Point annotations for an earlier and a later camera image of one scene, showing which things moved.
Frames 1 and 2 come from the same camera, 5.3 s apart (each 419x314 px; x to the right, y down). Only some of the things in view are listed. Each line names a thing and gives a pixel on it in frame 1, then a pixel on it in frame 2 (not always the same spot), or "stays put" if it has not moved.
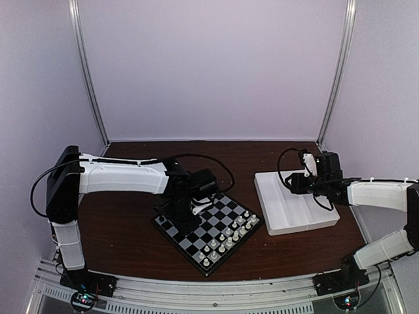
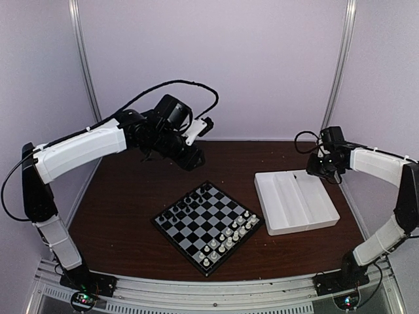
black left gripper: x=183 y=228 -> x=188 y=161
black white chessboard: x=222 y=226 stays put
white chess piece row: x=237 y=229 stays put
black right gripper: x=297 y=186 -> x=311 y=166
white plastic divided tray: x=286 y=212 stays put
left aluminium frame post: x=74 y=9 stays put
